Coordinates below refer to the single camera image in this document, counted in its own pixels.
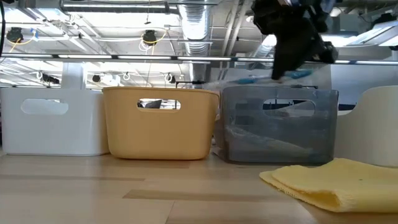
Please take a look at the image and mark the silver ribbed ventilation duct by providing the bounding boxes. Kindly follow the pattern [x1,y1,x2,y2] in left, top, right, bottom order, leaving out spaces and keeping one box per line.
[177,0,216,84]

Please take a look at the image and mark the long ceiling light strip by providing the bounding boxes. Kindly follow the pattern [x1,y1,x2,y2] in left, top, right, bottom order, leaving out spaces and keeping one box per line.
[0,52,398,65]

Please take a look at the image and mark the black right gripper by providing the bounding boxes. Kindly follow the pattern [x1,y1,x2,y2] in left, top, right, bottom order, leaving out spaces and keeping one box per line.
[251,0,340,81]

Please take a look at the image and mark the white plastic bin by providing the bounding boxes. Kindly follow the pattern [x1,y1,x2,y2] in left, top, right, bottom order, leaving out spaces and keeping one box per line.
[334,85,398,168]
[0,86,109,157]

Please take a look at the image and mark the yellow folded cloth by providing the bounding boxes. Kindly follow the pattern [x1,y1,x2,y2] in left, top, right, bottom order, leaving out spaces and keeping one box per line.
[259,157,398,213]

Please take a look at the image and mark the silver smooth ventilation duct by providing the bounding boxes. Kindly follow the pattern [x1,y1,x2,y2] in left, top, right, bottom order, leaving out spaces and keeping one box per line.
[248,32,279,71]

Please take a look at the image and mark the black ceiling box yellow cable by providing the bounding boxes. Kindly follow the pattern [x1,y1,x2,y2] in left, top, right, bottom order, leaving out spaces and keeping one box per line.
[5,26,37,54]
[139,27,170,52]

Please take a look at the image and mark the orange plastic bin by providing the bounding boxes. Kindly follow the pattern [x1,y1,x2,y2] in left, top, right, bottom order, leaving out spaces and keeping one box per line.
[101,86,221,161]

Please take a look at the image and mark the grey translucent plastic bin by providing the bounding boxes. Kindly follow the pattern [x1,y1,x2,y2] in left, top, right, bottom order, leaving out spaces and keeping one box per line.
[218,85,340,166]

